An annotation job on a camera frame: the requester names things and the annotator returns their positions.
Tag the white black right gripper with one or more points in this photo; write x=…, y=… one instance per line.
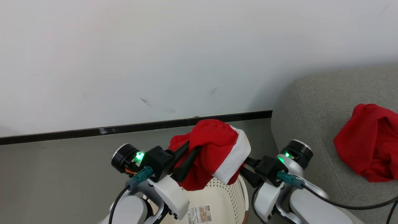
x=269, y=199

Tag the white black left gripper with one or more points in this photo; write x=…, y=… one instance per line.
x=171, y=194

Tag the red garment with white band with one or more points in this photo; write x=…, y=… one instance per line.
x=214, y=146

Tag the plain red shirt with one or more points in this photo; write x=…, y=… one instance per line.
x=367, y=143

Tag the beige perforated plastic laundry basket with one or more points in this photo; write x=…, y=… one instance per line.
x=214, y=196

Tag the printed paper sticker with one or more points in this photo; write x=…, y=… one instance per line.
x=200, y=214

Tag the grey fabric sofa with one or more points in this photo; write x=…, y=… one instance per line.
x=311, y=109

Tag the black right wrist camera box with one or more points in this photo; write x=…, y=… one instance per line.
x=270, y=169

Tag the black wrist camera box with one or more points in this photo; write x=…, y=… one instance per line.
x=270, y=169
x=160, y=161

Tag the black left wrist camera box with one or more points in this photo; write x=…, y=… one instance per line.
x=160, y=161

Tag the black wall skirting strip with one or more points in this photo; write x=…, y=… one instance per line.
x=93, y=131

